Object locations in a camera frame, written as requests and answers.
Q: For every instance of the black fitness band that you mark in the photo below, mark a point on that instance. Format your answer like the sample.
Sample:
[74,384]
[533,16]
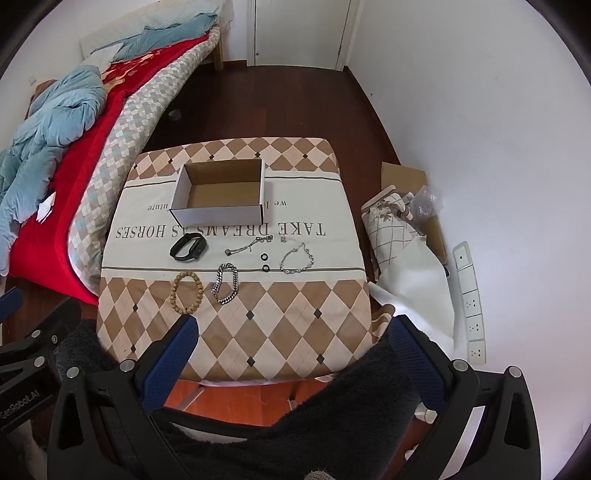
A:
[197,243]

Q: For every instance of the clear plastic bag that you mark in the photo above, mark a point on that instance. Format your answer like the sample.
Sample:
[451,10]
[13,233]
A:
[425,207]

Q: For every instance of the checked quilt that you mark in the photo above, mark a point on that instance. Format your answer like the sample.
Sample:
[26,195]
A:
[120,152]

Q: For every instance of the brown cloth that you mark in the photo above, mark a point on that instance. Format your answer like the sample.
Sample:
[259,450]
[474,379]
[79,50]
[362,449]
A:
[42,90]

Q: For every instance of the diamond pattern printed tablecloth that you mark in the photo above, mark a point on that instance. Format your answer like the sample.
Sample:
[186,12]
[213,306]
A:
[295,300]

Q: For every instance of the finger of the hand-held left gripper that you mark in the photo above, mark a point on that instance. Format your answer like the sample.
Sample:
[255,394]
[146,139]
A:
[9,302]
[53,325]

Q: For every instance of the wooden bed frame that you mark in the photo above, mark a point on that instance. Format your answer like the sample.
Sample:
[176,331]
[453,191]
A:
[219,55]

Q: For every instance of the white door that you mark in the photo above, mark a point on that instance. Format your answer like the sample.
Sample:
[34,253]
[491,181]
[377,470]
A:
[300,27]

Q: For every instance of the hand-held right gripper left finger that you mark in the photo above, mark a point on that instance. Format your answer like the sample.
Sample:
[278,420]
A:
[171,364]

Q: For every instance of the cardboard box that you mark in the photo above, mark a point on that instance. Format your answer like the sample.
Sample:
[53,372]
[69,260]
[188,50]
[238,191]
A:
[217,214]

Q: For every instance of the white power strip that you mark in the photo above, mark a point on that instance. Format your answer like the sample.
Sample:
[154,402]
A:
[471,304]

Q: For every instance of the folded checked cloth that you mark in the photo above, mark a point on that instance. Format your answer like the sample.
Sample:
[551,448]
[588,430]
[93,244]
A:
[392,240]

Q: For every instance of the white paper scrap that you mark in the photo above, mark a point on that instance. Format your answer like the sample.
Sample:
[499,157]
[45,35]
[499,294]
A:
[46,207]

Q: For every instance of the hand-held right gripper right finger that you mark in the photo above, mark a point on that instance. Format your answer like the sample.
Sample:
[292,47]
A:
[415,369]

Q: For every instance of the dark fleece garment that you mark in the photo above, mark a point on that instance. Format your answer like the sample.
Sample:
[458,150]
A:
[300,438]

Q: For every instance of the flat cardboard sheet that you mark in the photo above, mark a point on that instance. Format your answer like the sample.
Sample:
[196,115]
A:
[401,177]

